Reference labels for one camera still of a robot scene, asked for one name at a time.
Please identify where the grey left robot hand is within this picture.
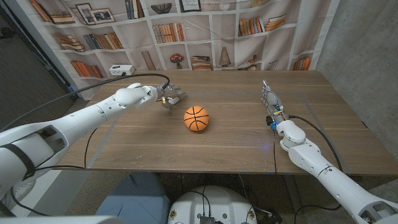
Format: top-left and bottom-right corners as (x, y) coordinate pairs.
(156, 83), (187, 110)

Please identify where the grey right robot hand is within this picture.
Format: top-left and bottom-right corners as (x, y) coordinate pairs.
(260, 79), (286, 124)

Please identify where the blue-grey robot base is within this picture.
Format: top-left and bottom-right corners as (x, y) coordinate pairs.
(95, 172), (172, 224)

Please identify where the orange basketball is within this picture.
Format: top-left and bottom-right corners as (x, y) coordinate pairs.
(183, 105), (210, 132)

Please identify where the white power strip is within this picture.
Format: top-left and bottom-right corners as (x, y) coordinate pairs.
(109, 63), (136, 77)

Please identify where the printed bookshelf backdrop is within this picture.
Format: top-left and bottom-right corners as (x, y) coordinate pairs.
(6, 0), (341, 101)

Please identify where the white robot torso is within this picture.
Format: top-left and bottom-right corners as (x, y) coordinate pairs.
(167, 185), (258, 224)

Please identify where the perforated partition panel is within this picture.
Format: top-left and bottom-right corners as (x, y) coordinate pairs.
(0, 6), (78, 131)

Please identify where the white floor mat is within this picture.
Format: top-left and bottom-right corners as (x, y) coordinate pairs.
(6, 169), (91, 217)

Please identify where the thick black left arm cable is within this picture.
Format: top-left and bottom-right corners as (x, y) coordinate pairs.
(0, 73), (171, 133)

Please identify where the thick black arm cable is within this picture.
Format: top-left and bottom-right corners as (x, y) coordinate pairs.
(288, 114), (343, 172)
(0, 73), (171, 133)

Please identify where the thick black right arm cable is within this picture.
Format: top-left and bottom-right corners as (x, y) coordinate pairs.
(288, 114), (343, 172)

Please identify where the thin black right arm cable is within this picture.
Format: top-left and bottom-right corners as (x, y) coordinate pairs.
(272, 129), (278, 175)

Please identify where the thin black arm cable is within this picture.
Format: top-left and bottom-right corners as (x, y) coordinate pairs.
(9, 126), (99, 217)
(272, 129), (278, 175)

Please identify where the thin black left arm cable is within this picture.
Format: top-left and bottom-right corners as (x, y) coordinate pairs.
(9, 126), (99, 217)

